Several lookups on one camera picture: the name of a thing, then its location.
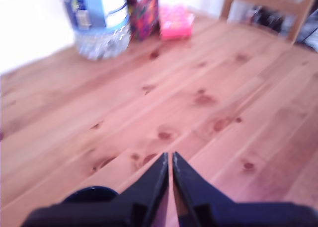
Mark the pink box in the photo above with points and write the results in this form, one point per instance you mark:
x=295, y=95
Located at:
x=176, y=23

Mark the wooden chair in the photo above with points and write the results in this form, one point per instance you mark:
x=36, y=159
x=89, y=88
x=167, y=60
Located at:
x=300, y=16

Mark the floral tissue box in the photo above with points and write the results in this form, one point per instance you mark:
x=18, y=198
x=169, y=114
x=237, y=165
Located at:
x=145, y=16

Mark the large clear water bottle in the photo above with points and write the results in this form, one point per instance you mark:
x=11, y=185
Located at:
x=99, y=18

